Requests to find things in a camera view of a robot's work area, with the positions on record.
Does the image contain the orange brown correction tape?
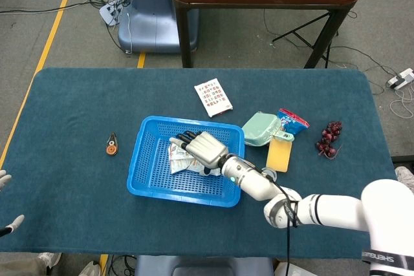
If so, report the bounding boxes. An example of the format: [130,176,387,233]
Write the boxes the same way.
[105,131,119,156]

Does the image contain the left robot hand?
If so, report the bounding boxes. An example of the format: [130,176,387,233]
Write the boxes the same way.
[0,169,25,239]

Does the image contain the white snack packet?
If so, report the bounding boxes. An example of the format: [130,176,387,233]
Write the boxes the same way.
[168,136,224,176]

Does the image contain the blue red snack bag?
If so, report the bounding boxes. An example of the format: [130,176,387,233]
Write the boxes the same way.
[278,108,311,135]

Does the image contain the blue plastic perforated basket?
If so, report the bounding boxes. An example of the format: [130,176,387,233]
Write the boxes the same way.
[126,115,246,208]

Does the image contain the white floor cable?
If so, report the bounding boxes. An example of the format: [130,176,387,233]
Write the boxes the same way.
[389,87,414,119]

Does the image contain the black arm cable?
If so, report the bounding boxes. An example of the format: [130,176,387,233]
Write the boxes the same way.
[252,165,300,276]

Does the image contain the dark red grapes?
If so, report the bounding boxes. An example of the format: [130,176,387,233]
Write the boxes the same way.
[315,120,343,160]

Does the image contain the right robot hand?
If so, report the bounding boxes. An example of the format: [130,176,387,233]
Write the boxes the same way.
[173,131,230,170]

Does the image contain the white power strip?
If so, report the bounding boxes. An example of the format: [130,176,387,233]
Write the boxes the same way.
[98,0,124,27]
[386,68,414,90]

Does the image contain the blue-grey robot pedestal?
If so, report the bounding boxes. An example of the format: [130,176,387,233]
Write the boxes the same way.
[117,0,200,54]

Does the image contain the white red-printed card pack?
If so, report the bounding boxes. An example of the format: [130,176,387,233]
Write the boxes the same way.
[193,78,234,118]

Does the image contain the grey sneaker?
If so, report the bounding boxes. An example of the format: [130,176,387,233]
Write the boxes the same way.
[78,260,102,276]
[37,251,62,271]
[394,165,414,193]

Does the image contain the blue-grey robot chassis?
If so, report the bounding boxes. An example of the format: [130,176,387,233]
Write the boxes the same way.
[135,255,276,276]

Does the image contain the yellow sponge block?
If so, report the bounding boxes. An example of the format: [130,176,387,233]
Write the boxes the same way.
[265,136,293,173]

